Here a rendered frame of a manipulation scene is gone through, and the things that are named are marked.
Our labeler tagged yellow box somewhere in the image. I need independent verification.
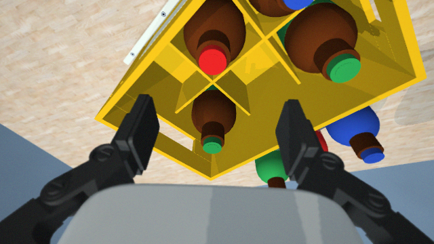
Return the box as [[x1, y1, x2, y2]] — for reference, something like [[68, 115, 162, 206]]
[[94, 0, 388, 181]]

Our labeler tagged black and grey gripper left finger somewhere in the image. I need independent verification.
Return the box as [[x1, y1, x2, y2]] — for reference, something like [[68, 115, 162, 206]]
[[0, 94, 160, 244]]

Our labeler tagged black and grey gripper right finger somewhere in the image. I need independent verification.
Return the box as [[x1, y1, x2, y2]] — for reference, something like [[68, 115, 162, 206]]
[[275, 99, 434, 244]]

